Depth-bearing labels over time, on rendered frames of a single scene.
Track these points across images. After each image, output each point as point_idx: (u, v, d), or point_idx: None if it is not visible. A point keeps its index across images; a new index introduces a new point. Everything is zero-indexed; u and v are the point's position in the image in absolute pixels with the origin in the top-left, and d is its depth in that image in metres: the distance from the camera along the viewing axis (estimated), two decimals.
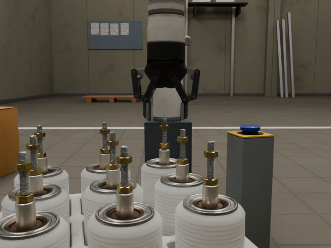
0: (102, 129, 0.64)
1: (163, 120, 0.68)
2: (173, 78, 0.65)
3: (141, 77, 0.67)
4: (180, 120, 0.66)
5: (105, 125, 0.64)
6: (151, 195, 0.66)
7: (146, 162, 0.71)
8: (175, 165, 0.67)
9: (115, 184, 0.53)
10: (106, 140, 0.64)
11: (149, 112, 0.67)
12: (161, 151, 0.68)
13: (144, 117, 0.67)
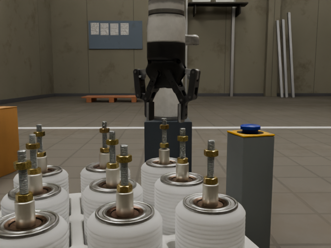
0: (102, 128, 0.63)
1: (166, 120, 0.67)
2: (170, 78, 0.64)
3: (143, 77, 0.68)
4: (177, 121, 0.65)
5: (105, 124, 0.64)
6: None
7: (159, 170, 0.65)
8: (171, 159, 0.71)
9: (115, 183, 0.53)
10: (106, 139, 0.64)
11: (150, 111, 0.68)
12: (169, 150, 0.68)
13: (145, 116, 0.69)
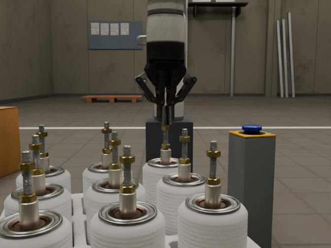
0: (104, 129, 0.64)
1: (167, 121, 0.67)
2: (173, 79, 0.65)
3: (146, 80, 0.65)
4: (168, 123, 0.67)
5: (107, 125, 0.64)
6: None
7: (145, 164, 0.69)
8: None
9: (117, 184, 0.53)
10: (108, 140, 0.65)
11: (164, 115, 0.67)
12: (164, 151, 0.68)
13: (159, 121, 0.67)
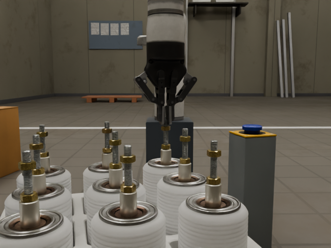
0: (105, 129, 0.64)
1: None
2: (173, 79, 0.65)
3: (146, 80, 0.65)
4: (168, 123, 0.67)
5: (107, 125, 0.64)
6: None
7: (154, 169, 0.65)
8: (177, 160, 0.71)
9: (117, 184, 0.53)
10: (108, 140, 0.65)
11: (164, 115, 0.67)
12: (170, 151, 0.68)
13: (159, 121, 0.67)
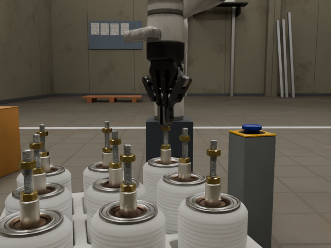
0: (105, 128, 0.64)
1: None
2: None
3: None
4: (168, 122, 0.69)
5: (107, 124, 0.64)
6: None
7: None
8: (167, 165, 0.66)
9: (117, 183, 0.53)
10: (108, 139, 0.65)
11: (168, 115, 0.68)
12: (160, 150, 0.68)
13: (172, 121, 0.67)
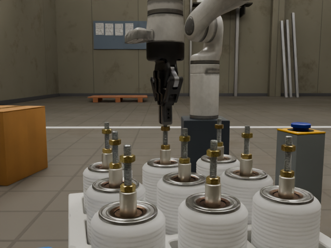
0: (169, 126, 0.68)
1: (221, 120, 0.71)
2: None
3: None
4: (169, 122, 0.69)
5: None
6: None
7: None
8: (222, 161, 0.69)
9: (187, 177, 0.56)
10: (165, 137, 0.69)
11: (168, 115, 0.67)
12: None
13: (171, 121, 0.67)
